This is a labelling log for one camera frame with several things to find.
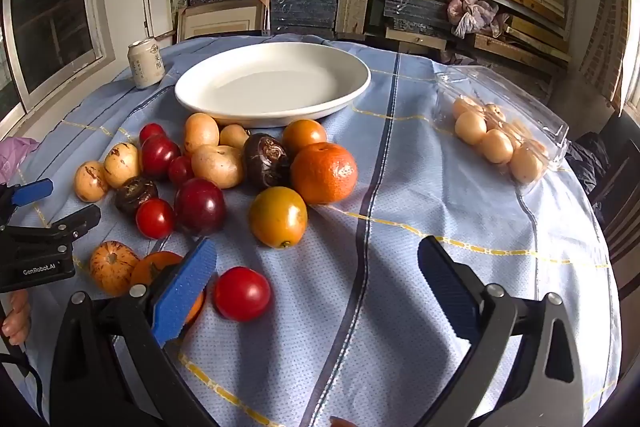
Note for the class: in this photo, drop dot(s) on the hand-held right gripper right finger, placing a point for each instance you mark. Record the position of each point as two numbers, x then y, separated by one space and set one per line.
447 292

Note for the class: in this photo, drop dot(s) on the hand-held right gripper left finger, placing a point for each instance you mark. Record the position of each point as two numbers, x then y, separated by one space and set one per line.
185 292

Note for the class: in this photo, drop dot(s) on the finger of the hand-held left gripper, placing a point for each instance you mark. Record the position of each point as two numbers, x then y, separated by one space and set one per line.
75 219
32 192

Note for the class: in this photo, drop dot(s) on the small orange mandarin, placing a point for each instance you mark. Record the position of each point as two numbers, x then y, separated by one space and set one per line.
150 269

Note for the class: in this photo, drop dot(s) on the large red tomato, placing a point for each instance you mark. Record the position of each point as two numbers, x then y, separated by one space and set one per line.
242 293

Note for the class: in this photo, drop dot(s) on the striped orange fruit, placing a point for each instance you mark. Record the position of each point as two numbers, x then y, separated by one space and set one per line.
112 268

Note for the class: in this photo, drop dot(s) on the small dark water chestnut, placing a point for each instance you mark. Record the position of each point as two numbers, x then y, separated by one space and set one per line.
136 194

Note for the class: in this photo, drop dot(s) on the dark red plum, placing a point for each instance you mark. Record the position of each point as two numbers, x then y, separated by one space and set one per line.
160 155
199 206

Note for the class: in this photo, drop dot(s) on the small red plum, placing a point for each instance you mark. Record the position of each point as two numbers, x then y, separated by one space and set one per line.
151 132
180 170

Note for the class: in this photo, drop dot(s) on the yellow-orange tomato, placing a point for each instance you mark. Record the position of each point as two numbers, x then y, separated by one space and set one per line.
278 217
303 135

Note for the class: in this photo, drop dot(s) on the large dark water chestnut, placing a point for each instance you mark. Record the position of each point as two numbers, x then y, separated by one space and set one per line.
266 159

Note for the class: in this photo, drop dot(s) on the small yellow round fruit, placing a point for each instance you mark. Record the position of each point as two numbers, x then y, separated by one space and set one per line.
234 136

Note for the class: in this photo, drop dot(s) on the large orange mandarin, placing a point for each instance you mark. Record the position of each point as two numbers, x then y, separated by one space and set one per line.
324 173

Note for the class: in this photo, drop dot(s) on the white oval plate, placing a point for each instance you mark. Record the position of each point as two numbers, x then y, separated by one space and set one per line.
272 82

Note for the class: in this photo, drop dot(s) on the group of pale round fruits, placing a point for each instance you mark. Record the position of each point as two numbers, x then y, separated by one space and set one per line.
470 127

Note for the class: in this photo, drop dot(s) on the person's left hand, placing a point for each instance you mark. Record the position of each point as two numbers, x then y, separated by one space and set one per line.
15 319

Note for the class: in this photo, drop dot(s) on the purple plastic bag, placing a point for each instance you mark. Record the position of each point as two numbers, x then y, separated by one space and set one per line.
15 154

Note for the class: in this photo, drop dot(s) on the pale beverage can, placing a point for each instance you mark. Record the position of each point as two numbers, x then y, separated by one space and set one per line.
146 67

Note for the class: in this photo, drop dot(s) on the dark wooden chair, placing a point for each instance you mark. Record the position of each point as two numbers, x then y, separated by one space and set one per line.
620 207

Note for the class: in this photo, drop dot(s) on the black cloth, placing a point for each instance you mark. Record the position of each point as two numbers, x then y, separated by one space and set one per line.
587 157

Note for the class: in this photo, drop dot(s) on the clear plastic clamshell box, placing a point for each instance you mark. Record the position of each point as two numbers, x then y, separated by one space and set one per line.
525 107

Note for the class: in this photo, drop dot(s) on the open cardboard box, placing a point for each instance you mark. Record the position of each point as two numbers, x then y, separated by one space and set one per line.
220 24

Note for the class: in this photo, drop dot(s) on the pink plastic bag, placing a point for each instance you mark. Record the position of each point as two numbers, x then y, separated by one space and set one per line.
470 14

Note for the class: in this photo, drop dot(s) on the bright window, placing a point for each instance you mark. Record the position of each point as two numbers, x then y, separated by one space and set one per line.
634 57

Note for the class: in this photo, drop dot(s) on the brick pattern curtain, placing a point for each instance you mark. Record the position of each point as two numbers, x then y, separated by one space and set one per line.
605 32

